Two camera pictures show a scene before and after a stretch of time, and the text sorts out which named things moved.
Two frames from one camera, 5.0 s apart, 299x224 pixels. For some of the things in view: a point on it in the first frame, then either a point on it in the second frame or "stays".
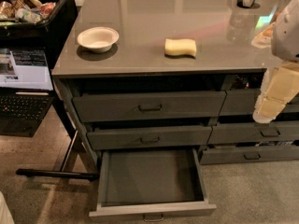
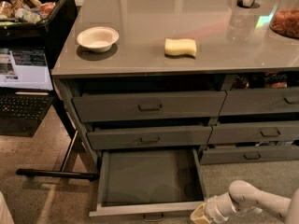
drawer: x=142 y=185 stays
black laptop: x=26 y=91 stays
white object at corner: x=6 y=215 stays
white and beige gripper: x=286 y=39 -> x=213 y=207
